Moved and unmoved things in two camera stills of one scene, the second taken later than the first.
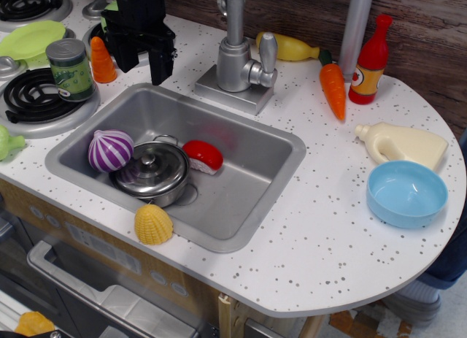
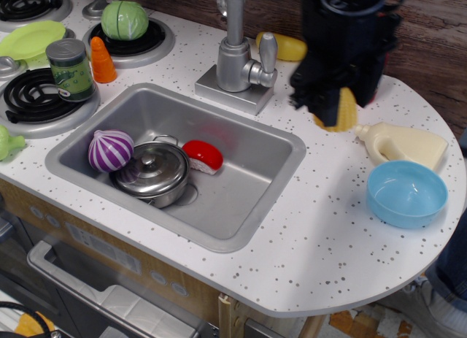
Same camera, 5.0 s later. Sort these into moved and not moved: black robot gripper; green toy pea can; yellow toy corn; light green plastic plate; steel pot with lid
Moved: yellow toy corn; black robot gripper
Not moved: light green plastic plate; steel pot with lid; green toy pea can
